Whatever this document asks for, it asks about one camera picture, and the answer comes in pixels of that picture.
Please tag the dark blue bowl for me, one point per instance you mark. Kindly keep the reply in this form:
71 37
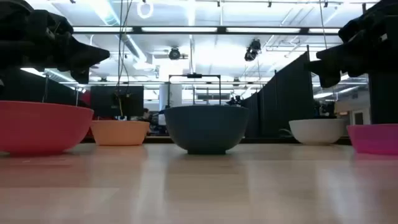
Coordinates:
205 127

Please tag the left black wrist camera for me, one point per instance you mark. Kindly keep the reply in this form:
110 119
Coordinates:
80 76

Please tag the large red bowl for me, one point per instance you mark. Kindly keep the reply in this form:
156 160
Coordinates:
40 127

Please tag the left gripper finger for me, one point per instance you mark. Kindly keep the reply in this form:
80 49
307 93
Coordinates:
81 49
101 56

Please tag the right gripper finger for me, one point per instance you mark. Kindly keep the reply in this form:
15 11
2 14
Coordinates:
332 53
326 67

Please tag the orange bowl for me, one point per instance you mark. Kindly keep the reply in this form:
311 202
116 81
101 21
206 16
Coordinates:
121 133

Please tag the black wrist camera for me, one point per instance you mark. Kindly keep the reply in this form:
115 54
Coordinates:
330 81
80 76

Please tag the black ceiling spotlight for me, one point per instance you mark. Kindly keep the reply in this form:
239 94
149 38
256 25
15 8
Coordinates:
174 53
252 49

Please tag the black overhead frame bar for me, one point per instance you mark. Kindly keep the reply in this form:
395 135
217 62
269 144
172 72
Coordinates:
221 30

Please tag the black partition panel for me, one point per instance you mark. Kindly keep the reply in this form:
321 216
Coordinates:
289 99
28 87

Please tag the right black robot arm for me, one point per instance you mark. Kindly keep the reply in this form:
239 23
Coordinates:
384 99

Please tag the pink bowl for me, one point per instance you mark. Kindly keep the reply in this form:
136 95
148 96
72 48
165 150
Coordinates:
376 138

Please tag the white building column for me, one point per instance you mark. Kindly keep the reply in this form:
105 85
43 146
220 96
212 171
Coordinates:
175 93

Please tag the white bowl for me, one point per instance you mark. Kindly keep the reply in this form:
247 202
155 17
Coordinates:
314 130

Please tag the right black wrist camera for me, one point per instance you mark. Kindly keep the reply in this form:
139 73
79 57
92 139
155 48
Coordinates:
330 81

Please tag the black metal frame stand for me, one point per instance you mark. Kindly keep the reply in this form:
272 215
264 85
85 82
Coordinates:
194 75

